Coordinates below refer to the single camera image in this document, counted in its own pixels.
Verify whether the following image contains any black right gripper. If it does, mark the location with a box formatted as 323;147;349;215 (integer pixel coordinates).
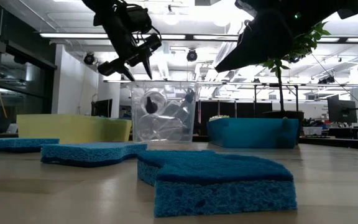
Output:
215;0;358;73

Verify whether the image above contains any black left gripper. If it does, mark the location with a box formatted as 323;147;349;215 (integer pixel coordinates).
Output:
97;33;163;82

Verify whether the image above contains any green potted plant black pot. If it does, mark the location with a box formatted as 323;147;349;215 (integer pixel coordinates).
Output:
261;21;331;146

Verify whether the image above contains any black aluminium table frame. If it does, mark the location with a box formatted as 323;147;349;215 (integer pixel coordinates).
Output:
298;136;358;151

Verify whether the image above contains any dark flat screen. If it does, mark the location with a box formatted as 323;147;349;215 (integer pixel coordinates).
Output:
91;98;114;117

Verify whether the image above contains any fluorescent ceiling light strip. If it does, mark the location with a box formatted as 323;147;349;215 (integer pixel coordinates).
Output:
160;33;186;40
39;33;110;39
193;34;241;41

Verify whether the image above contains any clear plastic bin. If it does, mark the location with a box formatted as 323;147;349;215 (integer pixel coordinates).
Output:
129;81;198;144

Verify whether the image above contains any black computer monitor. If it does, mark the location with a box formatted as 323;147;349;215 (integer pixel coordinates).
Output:
327;95;358;124

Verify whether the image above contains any black storage cabinet row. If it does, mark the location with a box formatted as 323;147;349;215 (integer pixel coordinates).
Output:
197;100;273;119

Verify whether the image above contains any blue dish brush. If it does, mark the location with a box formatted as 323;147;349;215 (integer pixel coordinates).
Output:
208;114;231;122

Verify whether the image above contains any blue plastic bin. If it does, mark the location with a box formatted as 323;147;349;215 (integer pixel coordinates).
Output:
206;117;300;149

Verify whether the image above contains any dark office desk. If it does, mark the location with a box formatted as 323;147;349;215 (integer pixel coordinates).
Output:
300;126;358;140

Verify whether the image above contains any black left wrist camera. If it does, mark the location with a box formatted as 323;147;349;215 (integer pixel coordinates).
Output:
126;4;154;32

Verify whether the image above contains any blue wavy kitchen sponge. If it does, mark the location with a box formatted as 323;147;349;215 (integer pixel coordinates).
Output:
0;138;60;153
137;150;298;218
40;142;148;168

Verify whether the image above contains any yellow plastic bin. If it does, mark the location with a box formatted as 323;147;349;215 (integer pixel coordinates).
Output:
16;113;133;144

